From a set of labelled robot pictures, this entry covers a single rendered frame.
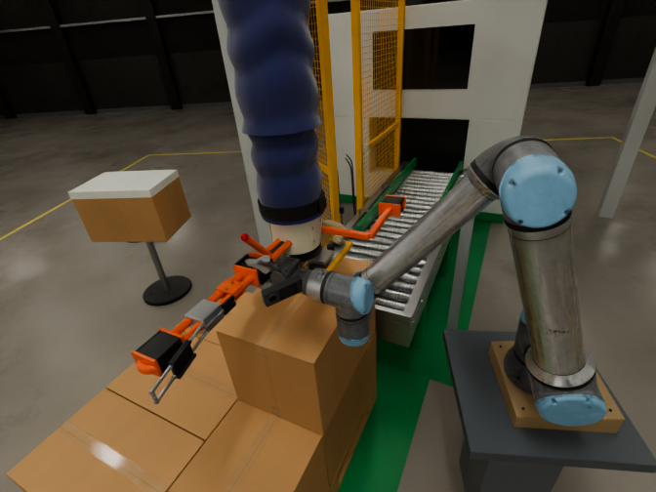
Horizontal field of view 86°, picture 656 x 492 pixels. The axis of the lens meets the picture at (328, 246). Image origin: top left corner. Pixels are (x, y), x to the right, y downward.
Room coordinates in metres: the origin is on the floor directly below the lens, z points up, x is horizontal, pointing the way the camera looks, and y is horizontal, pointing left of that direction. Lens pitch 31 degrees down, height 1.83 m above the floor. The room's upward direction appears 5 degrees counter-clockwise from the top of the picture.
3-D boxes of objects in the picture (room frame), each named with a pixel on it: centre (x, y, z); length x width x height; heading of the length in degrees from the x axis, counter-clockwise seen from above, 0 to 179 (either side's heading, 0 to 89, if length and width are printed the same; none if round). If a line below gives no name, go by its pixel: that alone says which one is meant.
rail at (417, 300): (2.34, -0.92, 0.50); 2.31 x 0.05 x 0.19; 151
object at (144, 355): (0.58, 0.40, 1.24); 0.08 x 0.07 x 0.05; 152
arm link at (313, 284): (0.78, 0.03, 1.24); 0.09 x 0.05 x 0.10; 152
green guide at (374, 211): (2.93, -0.57, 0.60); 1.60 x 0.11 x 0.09; 151
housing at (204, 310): (0.69, 0.33, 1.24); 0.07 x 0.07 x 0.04; 62
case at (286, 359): (1.12, 0.11, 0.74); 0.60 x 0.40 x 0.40; 152
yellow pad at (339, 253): (1.06, 0.02, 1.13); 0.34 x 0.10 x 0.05; 152
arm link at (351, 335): (0.75, -0.05, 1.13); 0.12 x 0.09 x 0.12; 164
